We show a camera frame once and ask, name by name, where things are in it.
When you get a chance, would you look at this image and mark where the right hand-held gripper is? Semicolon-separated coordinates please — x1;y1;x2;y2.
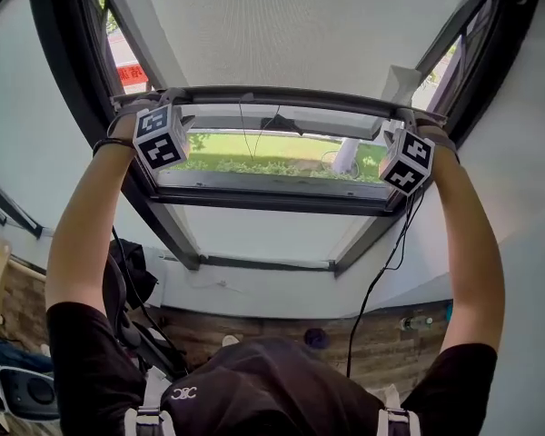
378;106;449;197

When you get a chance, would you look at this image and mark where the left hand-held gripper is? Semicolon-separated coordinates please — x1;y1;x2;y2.
111;87;195;173

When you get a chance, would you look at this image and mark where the white roller blind fabric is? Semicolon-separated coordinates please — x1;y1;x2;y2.
94;0;491;143

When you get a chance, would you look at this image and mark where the person's left forearm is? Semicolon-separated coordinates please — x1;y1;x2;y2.
45;138;138;318

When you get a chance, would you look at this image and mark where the person's right forearm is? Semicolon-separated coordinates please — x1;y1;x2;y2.
428;144;506;356

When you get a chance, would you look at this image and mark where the black framed open window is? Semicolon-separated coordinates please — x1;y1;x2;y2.
25;0;544;277

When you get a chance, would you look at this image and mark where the person's left hand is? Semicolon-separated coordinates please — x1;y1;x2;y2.
106;108;140;144

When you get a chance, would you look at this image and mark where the person's right hand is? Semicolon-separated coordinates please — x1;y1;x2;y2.
416;122;458;154

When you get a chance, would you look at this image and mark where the black wrist band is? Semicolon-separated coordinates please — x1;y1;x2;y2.
91;137;135;156

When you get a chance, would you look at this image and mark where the pale tree trunk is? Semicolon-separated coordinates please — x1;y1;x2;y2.
332;137;361;175

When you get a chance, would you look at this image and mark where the red banner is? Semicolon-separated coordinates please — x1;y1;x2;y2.
115;64;148;88

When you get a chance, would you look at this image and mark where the clear plastic bottle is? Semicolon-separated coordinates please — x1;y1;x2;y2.
399;315;435;332

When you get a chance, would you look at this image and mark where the black office chair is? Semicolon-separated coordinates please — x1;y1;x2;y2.
101;237;190;380

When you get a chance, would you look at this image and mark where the dark purple round object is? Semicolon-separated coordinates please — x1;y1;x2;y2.
303;327;332;350

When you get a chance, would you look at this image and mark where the blue fabric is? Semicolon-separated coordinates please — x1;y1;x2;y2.
0;337;55;375

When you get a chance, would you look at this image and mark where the white and black machine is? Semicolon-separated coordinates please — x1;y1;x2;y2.
0;362;61;422

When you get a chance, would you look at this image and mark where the thin dark string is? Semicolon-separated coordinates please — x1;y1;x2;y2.
237;99;283;162

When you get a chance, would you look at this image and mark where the black cable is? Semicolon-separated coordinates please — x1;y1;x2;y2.
110;224;188;372
346;187;427;380

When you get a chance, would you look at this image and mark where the grey backpack strap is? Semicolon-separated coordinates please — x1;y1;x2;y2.
375;382;422;436
124;369;179;436

